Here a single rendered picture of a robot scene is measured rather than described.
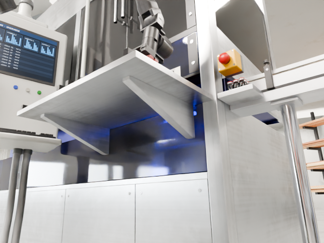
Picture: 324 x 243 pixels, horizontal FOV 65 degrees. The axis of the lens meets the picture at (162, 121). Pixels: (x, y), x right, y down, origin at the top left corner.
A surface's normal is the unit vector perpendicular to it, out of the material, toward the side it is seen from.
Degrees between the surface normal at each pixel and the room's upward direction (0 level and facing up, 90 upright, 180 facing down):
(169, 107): 90
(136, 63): 180
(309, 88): 90
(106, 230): 90
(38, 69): 90
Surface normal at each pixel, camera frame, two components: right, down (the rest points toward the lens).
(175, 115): 0.77, -0.20
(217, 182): -0.63, -0.21
